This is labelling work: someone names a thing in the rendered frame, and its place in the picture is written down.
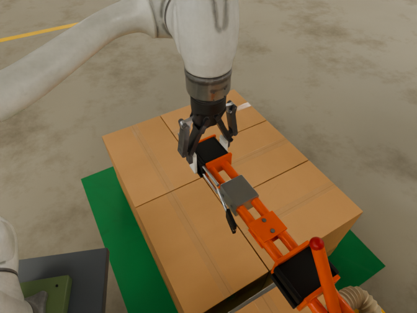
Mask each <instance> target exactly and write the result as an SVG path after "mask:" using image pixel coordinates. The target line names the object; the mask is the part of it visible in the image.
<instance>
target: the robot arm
mask: <svg viewBox="0 0 417 313"><path fill-rule="evenodd" d="M239 23H240V11H239V4H238V0H121V1H119V2H116V3H114V4H111V5H109V6H107V7H105V8H103V9H101V10H99V11H97V12H95V13H94V14H92V15H90V16H89V17H87V18H85V19H84V20H82V21H81V22H78V23H77V24H76V25H74V26H72V27H71V28H69V29H68V30H66V31H64V32H63V33H61V34H60V35H58V36H56V37H55V38H53V39H51V40H50V41H48V42H47V43H45V44H44V45H42V46H41V47H39V48H37V49H36V50H34V51H32V52H31V53H29V54H28V55H26V56H25V57H23V58H21V59H20V60H18V61H16V62H15V63H13V64H11V65H9V66H7V67H5V68H4V69H2V70H0V123H1V122H3V121H4V120H6V119H8V118H10V117H12V116H14V115H16V114H17V113H19V112H21V111H23V110H24V109H26V108H27V107H29V106H31V105H32V104H33V103H35V102H37V101H38V100H39V99H41V98H42V97H44V95H46V94H47V93H49V92H50V91H51V90H52V89H53V88H55V87H56V86H57V85H59V84H60V83H61V82H62V81H63V80H64V79H66V78H67V77H68V76H69V75H70V74H72V73H73V72H74V71H75V70H77V69H78V68H79V67H80V66H81V65H82V64H84V63H85V62H86V61H88V60H89V59H90V58H91V57H92V56H93V55H95V54H96V53H97V52H98V51H99V50H100V49H102V48H103V47H105V46H106V45H107V44H108V43H110V42H111V41H113V40H115V39H117V38H119V37H121V36H123V35H127V34H131V33H136V32H141V33H144V34H147V35H149V36H150V37H152V38H153V39H155V38H169V39H174V42H175V44H176V47H177V50H178V52H179V54H181V57H182V59H183V61H184V72H185V77H186V90H187V92H188V94H189V95H190V99H191V110H192V111H191V114H190V117H189V118H187V119H185V120H183V119H179V120H178V122H179V126H180V130H179V141H178V148H177V150H178V152H179V154H180V155H181V156H182V157H183V158H185V157H186V160H187V162H188V164H189V165H190V168H191V169H192V171H193V172H194V174H196V173H197V155H196V154H195V149H196V148H197V145H198V143H199V140H200V138H201V136H202V134H204V133H205V130H206V129H207V128H209V127H210V126H214V125H217V126H218V128H219V129H220V131H221V133H222V134H223V135H220V143H221V145H222V146H223V147H224V148H225V150H226V151H228V147H230V142H232V141H233V138H232V136H236V135H238V129H237V123H236V110H237V106H236V105H235V104H234V103H233V102H232V101H231V100H229V101H228V102H227V104H226V96H227V94H228V93H229V92H230V86H231V73H232V63H233V59H234V57H235V54H236V49H237V44H238V34H239ZM225 111H226V118H227V122H228V130H227V129H226V127H225V125H224V123H223V121H222V116H223V114H224V113H225ZM191 123H193V124H192V127H193V128H192V131H191V134H190V131H189V130H190V129H191ZM189 135H190V136H189ZM18 270H19V251H18V243H17V235H16V231H15V229H14V228H13V226H12V225H11V223H10V222H9V221H7V220H6V219H5V218H3V217H0V313H45V310H46V302H47V298H48V293H47V292H46V291H40V292H39V293H37V294H35V295H33V296H30V297H27V298H24V295H23V293H22V290H21V287H20V283H19V279H18Z"/></svg>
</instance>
